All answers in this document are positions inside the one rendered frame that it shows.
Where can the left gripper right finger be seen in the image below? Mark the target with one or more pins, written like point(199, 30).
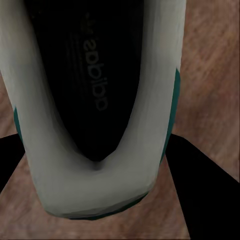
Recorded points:
point(209, 196)

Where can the gym shoe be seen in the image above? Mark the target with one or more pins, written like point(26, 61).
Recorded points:
point(94, 86)

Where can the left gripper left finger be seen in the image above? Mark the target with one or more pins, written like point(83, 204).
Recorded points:
point(11, 152)

